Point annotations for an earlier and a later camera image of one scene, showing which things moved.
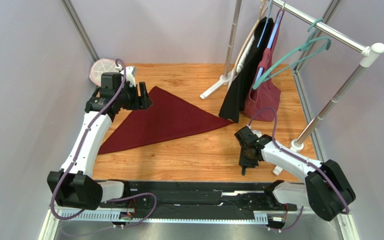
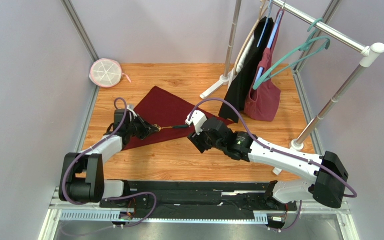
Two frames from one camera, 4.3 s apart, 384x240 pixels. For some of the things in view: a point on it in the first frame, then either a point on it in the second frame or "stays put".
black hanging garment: (236, 100) stays put
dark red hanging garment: (262, 102) stays put
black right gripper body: (245, 158) → (198, 140)
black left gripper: (145, 102) → (147, 128)
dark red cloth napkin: (169, 118) stays put
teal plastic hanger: (312, 27) stays put
